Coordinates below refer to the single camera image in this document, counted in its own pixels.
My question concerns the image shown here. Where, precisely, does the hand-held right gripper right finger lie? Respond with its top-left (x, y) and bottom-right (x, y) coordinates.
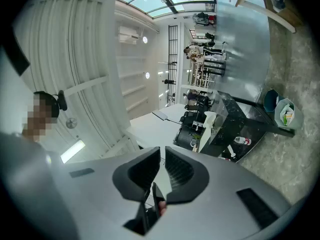
top-left (164, 146), bottom-right (210, 205)

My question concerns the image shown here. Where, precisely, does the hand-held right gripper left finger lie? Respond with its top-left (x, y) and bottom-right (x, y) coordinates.
top-left (112, 146), bottom-right (161, 236)

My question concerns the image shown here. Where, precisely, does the black mesh office chair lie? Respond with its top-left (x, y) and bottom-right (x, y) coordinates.
top-left (173, 123), bottom-right (201, 148)

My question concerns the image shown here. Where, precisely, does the white table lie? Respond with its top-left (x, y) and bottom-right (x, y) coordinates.
top-left (128, 103), bottom-right (195, 151)

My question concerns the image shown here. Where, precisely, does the clear water bottle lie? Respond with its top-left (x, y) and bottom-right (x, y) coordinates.
top-left (234, 136), bottom-right (253, 146)

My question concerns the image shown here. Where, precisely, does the long ceiling light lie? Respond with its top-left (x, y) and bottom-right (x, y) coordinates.
top-left (59, 139), bottom-right (86, 165)

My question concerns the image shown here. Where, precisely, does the black marble counter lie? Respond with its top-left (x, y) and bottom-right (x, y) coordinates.
top-left (197, 90), bottom-right (296, 163)

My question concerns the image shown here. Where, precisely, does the person's head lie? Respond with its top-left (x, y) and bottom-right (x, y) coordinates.
top-left (21, 91), bottom-right (61, 143)

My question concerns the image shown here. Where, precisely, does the dark teal waste bin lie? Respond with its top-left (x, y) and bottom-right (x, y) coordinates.
top-left (263, 89), bottom-right (280, 113)

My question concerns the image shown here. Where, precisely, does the person's white shirt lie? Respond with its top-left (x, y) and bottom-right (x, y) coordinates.
top-left (0, 131), bottom-right (78, 240)

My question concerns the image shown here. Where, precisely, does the black metal gate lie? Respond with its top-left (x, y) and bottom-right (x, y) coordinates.
top-left (166, 24), bottom-right (179, 107)

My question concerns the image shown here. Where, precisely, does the pale waste bin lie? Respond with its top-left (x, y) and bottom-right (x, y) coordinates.
top-left (274, 97), bottom-right (304, 131)

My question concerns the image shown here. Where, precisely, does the white air conditioner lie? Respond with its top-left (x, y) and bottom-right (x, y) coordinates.
top-left (117, 25), bottom-right (140, 45)

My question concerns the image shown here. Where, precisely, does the curved wooden desk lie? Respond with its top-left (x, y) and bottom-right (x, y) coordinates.
top-left (234, 0), bottom-right (304, 34)

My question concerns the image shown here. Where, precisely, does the black head-worn camera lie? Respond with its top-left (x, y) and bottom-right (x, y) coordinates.
top-left (33, 89), bottom-right (69, 112)

